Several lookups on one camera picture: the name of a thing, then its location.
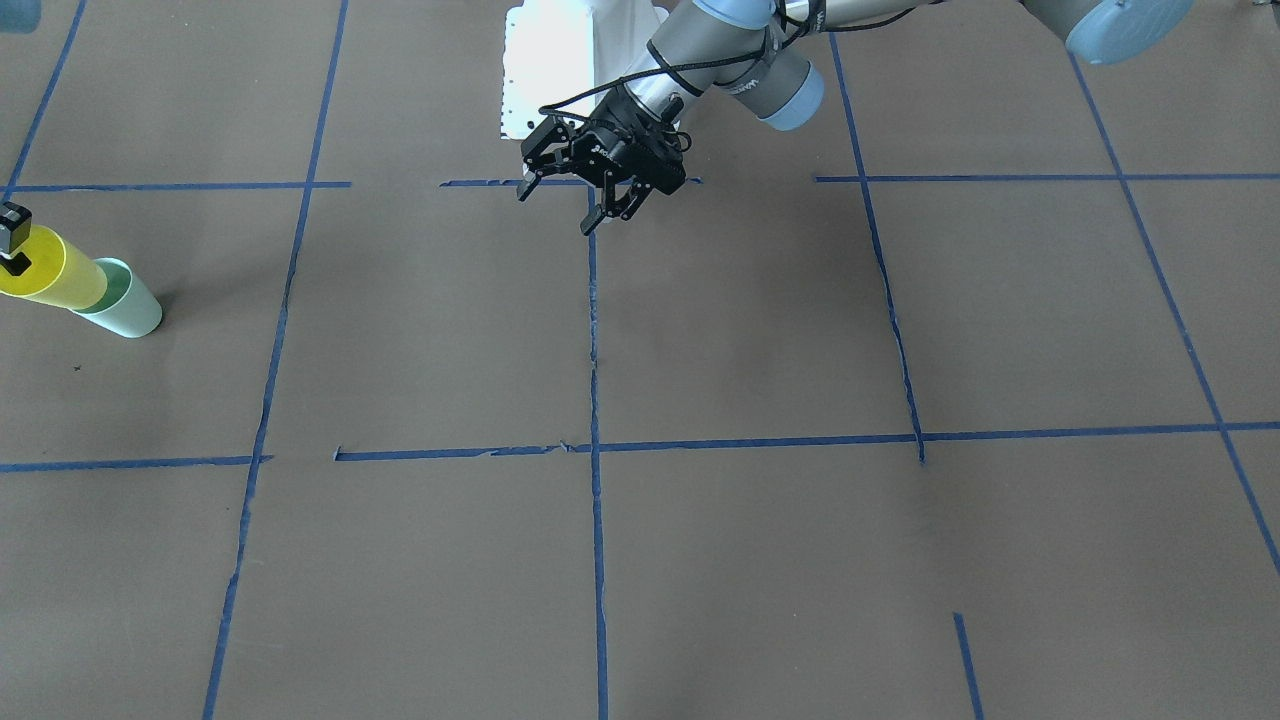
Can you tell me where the green plastic cup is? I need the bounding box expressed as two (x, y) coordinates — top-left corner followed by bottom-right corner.
(72, 258), (163, 340)

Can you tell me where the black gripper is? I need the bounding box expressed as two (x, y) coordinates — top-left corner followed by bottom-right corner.
(516, 90), (691, 236)

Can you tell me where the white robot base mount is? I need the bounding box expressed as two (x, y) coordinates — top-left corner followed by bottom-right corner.
(499, 1), (669, 140)

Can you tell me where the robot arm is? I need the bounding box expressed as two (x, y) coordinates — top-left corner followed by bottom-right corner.
(516, 1), (916, 219)

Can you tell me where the yellow plastic cup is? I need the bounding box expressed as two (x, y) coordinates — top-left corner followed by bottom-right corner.
(1, 225), (108, 311)

